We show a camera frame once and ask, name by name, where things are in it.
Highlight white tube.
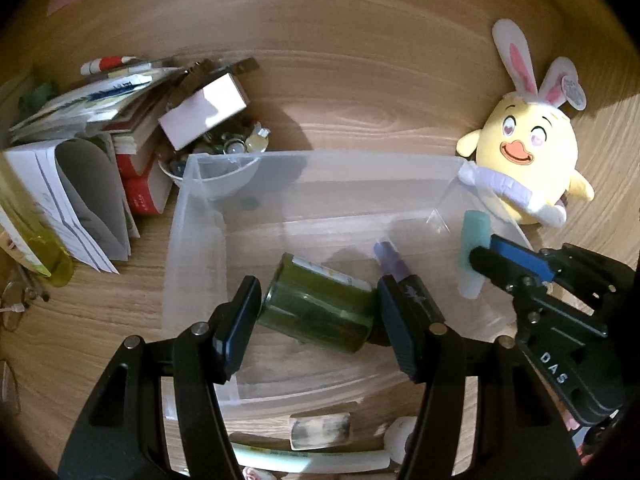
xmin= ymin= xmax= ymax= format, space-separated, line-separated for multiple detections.
xmin=231 ymin=441 xmax=391 ymax=476

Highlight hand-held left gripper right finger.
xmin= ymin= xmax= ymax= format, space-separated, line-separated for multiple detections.
xmin=376 ymin=274 xmax=583 ymax=480

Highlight eyeglasses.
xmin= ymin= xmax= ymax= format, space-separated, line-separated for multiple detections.
xmin=0 ymin=265 xmax=51 ymax=333

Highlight bowl of small items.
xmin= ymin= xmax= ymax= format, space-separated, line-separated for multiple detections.
xmin=172 ymin=117 xmax=273 ymax=171

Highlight red and white marker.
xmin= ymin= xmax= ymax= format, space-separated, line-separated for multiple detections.
xmin=80 ymin=55 xmax=138 ymax=75

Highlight clear plastic storage box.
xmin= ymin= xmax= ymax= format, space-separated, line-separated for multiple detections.
xmin=161 ymin=150 xmax=526 ymax=406

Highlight dark green jar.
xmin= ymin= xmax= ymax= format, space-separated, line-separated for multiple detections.
xmin=257 ymin=252 xmax=378 ymax=353

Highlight grey rectangular block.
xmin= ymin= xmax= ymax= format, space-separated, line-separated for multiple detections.
xmin=289 ymin=411 xmax=353 ymax=452

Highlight thick paperback book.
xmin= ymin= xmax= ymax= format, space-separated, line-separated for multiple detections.
xmin=111 ymin=105 xmax=168 ymax=158

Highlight white bowl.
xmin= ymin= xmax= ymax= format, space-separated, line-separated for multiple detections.
xmin=157 ymin=152 xmax=261 ymax=201

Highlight small white box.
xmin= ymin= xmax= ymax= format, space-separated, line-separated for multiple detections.
xmin=159 ymin=72 xmax=249 ymax=151

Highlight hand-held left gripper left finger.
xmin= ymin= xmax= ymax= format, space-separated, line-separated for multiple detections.
xmin=57 ymin=275 xmax=263 ymax=480

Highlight red book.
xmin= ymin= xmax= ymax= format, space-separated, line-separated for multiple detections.
xmin=114 ymin=150 xmax=175 ymax=217

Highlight yellow-green bottle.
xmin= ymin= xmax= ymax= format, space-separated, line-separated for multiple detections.
xmin=0 ymin=152 xmax=76 ymax=288

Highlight teal tube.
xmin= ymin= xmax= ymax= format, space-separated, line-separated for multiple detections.
xmin=457 ymin=210 xmax=502 ymax=302

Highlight yellow chick plush toy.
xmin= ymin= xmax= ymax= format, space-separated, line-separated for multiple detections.
xmin=455 ymin=19 xmax=596 ymax=226

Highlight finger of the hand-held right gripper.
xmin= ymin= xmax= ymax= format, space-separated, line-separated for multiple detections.
xmin=490 ymin=234 xmax=623 ymax=311
xmin=467 ymin=244 xmax=538 ymax=296

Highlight stack of booklets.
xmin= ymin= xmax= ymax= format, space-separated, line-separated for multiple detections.
xmin=7 ymin=66 xmax=183 ymax=146

